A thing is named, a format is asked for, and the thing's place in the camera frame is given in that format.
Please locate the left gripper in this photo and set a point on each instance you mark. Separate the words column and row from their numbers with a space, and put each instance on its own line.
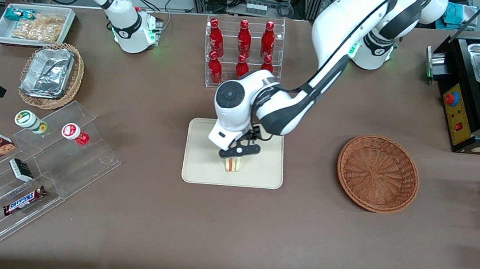
column 254, row 134

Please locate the sandwich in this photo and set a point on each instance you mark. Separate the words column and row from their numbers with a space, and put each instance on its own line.
column 232, row 165

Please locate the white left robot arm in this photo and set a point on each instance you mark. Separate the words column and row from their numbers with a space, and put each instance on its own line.
column 336, row 24

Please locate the cream rectangular tray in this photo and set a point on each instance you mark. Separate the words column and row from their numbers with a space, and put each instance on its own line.
column 262, row 172

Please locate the aluminium foil tray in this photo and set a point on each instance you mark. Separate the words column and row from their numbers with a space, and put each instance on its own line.
column 48, row 72

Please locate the wicker basket with foil trays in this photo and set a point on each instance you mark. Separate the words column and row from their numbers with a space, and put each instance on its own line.
column 75, row 77

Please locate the empty wicker basket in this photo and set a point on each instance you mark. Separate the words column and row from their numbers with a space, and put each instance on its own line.
column 377, row 173

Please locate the green lid sunflower jar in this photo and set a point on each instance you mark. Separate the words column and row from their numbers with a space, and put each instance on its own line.
column 25, row 118

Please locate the white plastic bin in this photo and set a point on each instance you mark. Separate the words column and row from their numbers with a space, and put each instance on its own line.
column 1, row 33

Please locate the clear acrylic bottle rack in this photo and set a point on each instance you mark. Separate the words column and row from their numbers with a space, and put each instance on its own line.
column 227, row 84

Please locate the clear bag of crackers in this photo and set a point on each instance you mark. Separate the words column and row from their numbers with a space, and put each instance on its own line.
column 36, row 32
column 50, row 19

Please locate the green snack packet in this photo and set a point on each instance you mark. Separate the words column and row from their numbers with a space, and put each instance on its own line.
column 16, row 14

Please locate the red lid jar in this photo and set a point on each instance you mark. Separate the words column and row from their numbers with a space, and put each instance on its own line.
column 71, row 131

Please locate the black box with white label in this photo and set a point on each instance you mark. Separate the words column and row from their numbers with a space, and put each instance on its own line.
column 21, row 169

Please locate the red bottle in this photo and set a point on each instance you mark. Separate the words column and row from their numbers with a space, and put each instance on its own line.
column 215, row 68
column 216, row 38
column 242, row 68
column 267, row 65
column 244, row 39
column 268, row 40

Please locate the clear acrylic stepped shelf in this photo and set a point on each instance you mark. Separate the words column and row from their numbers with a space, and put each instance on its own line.
column 80, row 167

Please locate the Snickers chocolate bar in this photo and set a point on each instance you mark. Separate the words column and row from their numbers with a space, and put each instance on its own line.
column 23, row 202

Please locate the white power strip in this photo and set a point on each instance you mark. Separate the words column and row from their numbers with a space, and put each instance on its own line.
column 256, row 8

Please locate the red emergency stop button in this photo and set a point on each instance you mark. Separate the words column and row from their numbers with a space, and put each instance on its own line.
column 451, row 99

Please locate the black food warmer machine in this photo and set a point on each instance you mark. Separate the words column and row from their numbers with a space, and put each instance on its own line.
column 458, row 117

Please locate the teal cloth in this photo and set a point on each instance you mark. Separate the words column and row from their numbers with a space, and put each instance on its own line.
column 457, row 15

